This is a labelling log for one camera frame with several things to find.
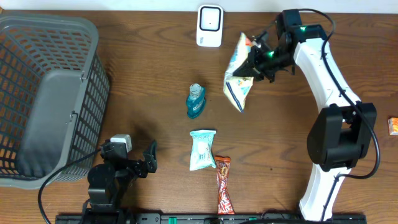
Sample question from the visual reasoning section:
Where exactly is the yellow chips bag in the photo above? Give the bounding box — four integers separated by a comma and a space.
223, 32, 254, 113

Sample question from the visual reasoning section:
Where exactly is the teal tissue pack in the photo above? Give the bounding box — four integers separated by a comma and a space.
190, 129, 216, 171

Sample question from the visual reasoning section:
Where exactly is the blue mouthwash bottle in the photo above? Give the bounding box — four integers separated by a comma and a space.
186, 83, 206, 119

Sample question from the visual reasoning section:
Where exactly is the red brown snack bar wrapper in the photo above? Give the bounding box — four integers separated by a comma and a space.
215, 156, 235, 215

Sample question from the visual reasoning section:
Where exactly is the small orange snack packet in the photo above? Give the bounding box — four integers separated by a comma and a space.
388, 118, 398, 135

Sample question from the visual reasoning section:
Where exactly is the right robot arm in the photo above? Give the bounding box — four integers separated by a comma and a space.
232, 9, 380, 223

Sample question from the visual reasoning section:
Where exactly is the grey plastic shopping basket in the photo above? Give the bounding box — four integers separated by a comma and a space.
1, 13, 109, 189

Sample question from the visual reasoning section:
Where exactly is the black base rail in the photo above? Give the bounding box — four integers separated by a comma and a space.
55, 212, 368, 224

